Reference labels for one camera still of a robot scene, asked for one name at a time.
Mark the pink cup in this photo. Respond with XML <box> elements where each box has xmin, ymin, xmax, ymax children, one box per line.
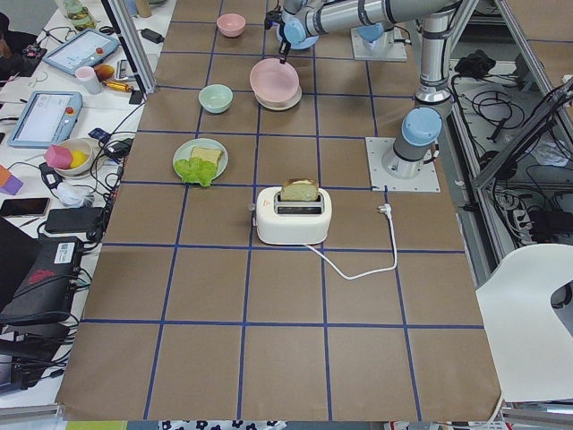
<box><xmin>74</xmin><ymin>66</ymin><xmax>102</xmax><ymax>94</ymax></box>

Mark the aluminium frame post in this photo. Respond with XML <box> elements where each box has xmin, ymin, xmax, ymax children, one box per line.
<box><xmin>101</xmin><ymin>0</ymin><xmax>157</xmax><ymax>95</ymax></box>

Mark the smartphone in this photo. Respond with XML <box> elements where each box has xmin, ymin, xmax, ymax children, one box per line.
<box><xmin>1</xmin><ymin>197</ymin><xmax>51</xmax><ymax>218</ymax></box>

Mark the white toaster power cable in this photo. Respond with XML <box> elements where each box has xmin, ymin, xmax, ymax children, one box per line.
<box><xmin>303</xmin><ymin>203</ymin><xmax>399</xmax><ymax>281</ymax></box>

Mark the white chair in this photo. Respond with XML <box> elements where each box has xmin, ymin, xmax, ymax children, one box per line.
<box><xmin>476</xmin><ymin>244</ymin><xmax>572</xmax><ymax>402</ymax></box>

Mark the green lettuce leaf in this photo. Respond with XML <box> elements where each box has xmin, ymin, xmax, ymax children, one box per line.
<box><xmin>174</xmin><ymin>157</ymin><xmax>218</xmax><ymax>187</ymax></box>

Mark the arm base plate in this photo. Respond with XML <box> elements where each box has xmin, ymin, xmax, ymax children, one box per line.
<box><xmin>365</xmin><ymin>137</ymin><xmax>440</xmax><ymax>193</ymax></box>
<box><xmin>351</xmin><ymin>28</ymin><xmax>407</xmax><ymax>62</ymax></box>

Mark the cream white plate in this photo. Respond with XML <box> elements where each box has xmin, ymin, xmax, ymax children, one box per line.
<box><xmin>255</xmin><ymin>87</ymin><xmax>303</xmax><ymax>111</ymax></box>

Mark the white toaster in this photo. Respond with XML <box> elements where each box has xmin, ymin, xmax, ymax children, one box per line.
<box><xmin>253</xmin><ymin>186</ymin><xmax>332</xmax><ymax>245</ymax></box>

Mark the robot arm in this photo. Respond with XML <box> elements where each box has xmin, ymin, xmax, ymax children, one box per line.
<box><xmin>356</xmin><ymin>23</ymin><xmax>411</xmax><ymax>48</ymax></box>
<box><xmin>265</xmin><ymin>0</ymin><xmax>463</xmax><ymax>179</ymax></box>

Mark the bread slice in toaster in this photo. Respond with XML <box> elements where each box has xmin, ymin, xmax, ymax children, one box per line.
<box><xmin>279</xmin><ymin>178</ymin><xmax>319</xmax><ymax>202</ymax></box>

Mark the pink bowl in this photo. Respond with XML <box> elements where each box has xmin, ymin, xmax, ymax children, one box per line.
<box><xmin>216</xmin><ymin>13</ymin><xmax>246</xmax><ymax>38</ymax></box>

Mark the bread slice on plate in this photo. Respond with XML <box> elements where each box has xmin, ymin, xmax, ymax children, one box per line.
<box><xmin>190</xmin><ymin>146</ymin><xmax>224</xmax><ymax>168</ymax></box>

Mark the beige bowl with toys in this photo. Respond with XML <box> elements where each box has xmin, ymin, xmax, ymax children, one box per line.
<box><xmin>44</xmin><ymin>137</ymin><xmax>98</xmax><ymax>177</ymax></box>

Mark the pink plate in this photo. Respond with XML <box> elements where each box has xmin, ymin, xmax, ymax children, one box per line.
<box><xmin>250</xmin><ymin>58</ymin><xmax>299</xmax><ymax>102</ymax></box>

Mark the far teach pendant tablet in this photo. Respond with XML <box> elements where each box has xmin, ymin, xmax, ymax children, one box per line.
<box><xmin>42</xmin><ymin>29</ymin><xmax>119</xmax><ymax>75</ymax></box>

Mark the mint green plate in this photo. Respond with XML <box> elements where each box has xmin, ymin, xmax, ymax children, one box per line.
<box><xmin>172</xmin><ymin>138</ymin><xmax>228</xmax><ymax>183</ymax></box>

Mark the blue plate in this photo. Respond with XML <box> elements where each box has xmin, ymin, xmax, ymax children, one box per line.
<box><xmin>291</xmin><ymin>36</ymin><xmax>319</xmax><ymax>50</ymax></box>

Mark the teach pendant tablet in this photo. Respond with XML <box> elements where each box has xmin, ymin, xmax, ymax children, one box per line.
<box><xmin>42</xmin><ymin>29</ymin><xmax>119</xmax><ymax>75</ymax></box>
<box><xmin>7</xmin><ymin>90</ymin><xmax>82</xmax><ymax>149</ymax></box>

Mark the mint green bowl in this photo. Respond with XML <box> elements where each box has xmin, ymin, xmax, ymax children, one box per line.
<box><xmin>199</xmin><ymin>84</ymin><xmax>233</xmax><ymax>114</ymax></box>

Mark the near teach pendant tablet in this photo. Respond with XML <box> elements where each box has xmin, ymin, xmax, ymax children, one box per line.
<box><xmin>7</xmin><ymin>90</ymin><xmax>82</xmax><ymax>149</ymax></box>

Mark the orange screwdriver handle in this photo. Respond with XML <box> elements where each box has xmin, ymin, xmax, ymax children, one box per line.
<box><xmin>102</xmin><ymin>81</ymin><xmax>133</xmax><ymax>92</ymax></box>

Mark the black power adapter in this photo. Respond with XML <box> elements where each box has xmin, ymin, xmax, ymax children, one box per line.
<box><xmin>140</xmin><ymin>28</ymin><xmax>165</xmax><ymax>44</ymax></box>

